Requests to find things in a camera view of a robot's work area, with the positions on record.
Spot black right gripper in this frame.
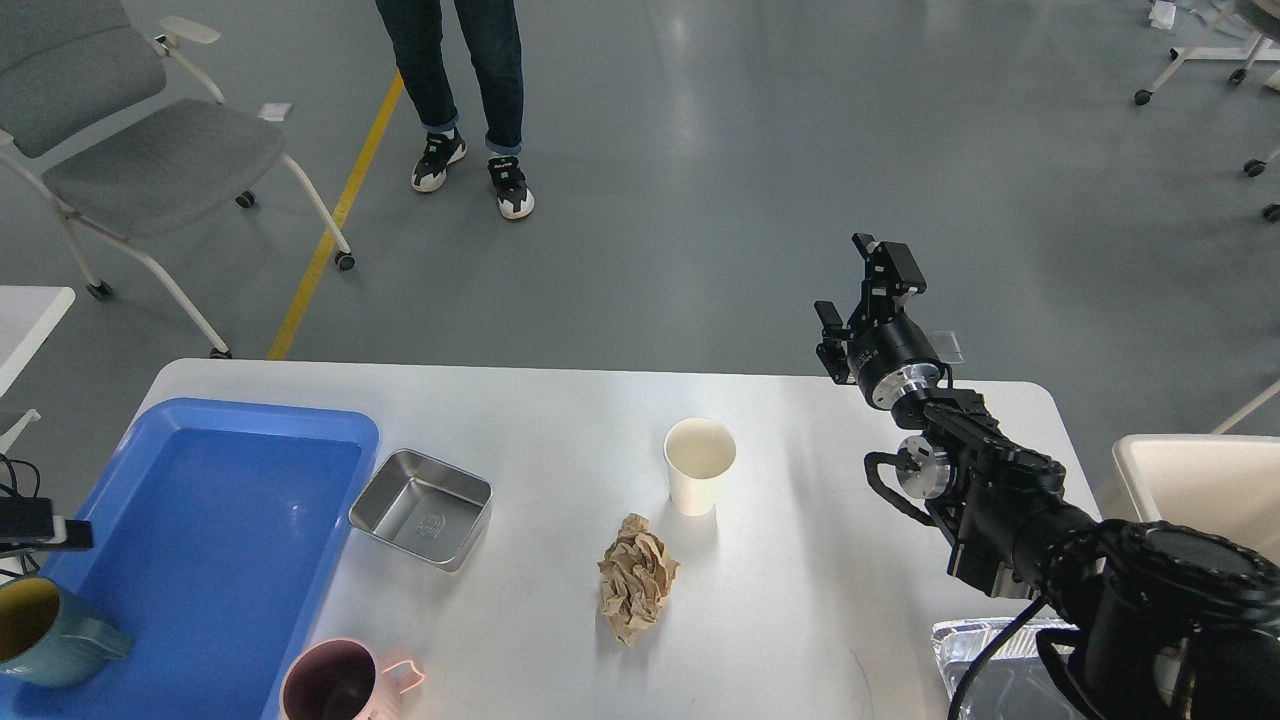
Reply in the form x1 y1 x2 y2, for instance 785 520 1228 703
814 233 947 411

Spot white paper cup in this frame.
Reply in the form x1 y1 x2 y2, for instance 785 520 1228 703
663 416 737 518

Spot square stainless steel tray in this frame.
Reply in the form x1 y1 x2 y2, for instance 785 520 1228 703
348 448 493 573

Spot pink mug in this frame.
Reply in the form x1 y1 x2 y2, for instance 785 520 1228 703
279 637 425 719

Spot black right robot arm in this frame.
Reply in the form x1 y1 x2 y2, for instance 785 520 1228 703
815 233 1279 719

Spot clear plastic floor plate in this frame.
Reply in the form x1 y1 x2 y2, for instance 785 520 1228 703
924 329 965 365

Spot crumpled brown paper ball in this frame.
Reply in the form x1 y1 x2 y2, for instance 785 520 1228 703
596 512 681 647

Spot aluminium foil tray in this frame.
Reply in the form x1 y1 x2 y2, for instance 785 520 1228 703
931 618 1084 719

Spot beige plastic bin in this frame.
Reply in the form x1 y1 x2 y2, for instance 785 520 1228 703
1097 434 1279 562

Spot white chair legs with castors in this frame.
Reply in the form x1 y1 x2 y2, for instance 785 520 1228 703
1133 0 1280 223

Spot person in black shirt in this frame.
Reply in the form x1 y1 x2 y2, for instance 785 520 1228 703
376 0 536 222

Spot blue plastic tray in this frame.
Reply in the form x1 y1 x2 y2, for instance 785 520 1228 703
3 398 380 719

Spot grey office chair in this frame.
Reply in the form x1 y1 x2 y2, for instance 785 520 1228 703
1 1 356 357

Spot white side table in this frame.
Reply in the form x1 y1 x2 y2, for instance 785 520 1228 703
1 284 76 395

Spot teal and yellow mug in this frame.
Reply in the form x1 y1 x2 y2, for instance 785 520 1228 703
1 577 134 688

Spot black cables at left edge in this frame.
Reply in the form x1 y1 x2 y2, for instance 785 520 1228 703
0 452 95 582

